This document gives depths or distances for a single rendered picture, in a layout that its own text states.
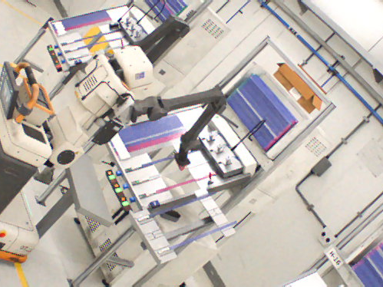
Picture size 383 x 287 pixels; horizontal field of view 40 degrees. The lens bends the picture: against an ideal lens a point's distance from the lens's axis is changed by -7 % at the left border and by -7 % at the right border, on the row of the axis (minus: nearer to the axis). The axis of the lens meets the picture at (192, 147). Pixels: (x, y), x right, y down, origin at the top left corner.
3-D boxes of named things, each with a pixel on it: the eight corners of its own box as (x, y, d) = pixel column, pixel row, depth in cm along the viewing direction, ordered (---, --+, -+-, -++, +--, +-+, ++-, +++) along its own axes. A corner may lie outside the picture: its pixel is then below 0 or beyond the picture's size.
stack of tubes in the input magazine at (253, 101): (264, 150, 339) (295, 120, 333) (224, 99, 370) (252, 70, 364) (273, 157, 348) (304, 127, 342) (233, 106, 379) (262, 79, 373)
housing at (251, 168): (242, 182, 348) (245, 166, 338) (206, 130, 378) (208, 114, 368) (253, 178, 351) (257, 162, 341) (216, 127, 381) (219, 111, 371)
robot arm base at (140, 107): (127, 94, 273) (135, 110, 266) (141, 93, 277) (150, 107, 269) (123, 108, 278) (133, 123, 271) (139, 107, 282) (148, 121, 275)
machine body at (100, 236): (102, 288, 358) (164, 232, 344) (68, 212, 401) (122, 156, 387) (161, 300, 408) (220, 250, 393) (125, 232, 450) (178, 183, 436)
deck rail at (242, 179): (143, 216, 322) (143, 209, 318) (141, 214, 323) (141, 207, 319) (249, 181, 348) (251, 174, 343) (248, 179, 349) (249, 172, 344)
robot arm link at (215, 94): (224, 80, 292) (232, 94, 288) (219, 94, 304) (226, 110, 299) (143, 97, 277) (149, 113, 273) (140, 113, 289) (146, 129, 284)
